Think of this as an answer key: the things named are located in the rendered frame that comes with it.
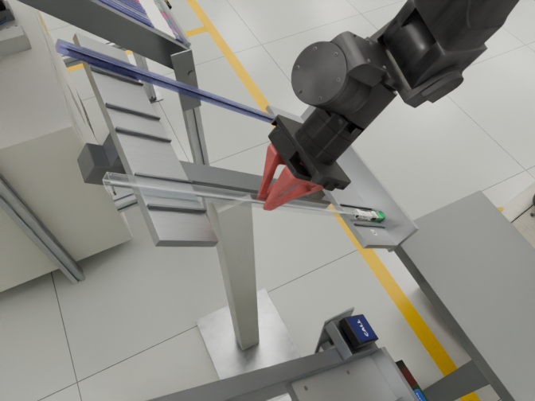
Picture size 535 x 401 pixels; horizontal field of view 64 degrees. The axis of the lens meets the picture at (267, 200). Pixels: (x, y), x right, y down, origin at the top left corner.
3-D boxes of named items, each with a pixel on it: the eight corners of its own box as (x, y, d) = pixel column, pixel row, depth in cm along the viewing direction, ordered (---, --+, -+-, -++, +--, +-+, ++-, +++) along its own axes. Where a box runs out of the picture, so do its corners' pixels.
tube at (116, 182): (375, 216, 76) (379, 212, 76) (379, 222, 75) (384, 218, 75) (102, 180, 39) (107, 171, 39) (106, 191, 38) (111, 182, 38)
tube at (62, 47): (314, 134, 87) (317, 130, 86) (317, 139, 86) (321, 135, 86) (54, 45, 50) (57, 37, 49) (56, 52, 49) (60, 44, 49)
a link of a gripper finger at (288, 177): (255, 221, 50) (306, 165, 46) (230, 177, 54) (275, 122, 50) (291, 224, 55) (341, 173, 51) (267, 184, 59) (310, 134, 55)
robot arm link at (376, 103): (411, 91, 46) (377, 59, 48) (388, 77, 40) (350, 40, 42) (366, 138, 49) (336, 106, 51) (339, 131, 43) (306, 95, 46)
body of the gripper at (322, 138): (309, 186, 46) (357, 135, 42) (266, 125, 51) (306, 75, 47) (341, 193, 50) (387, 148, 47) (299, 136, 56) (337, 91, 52)
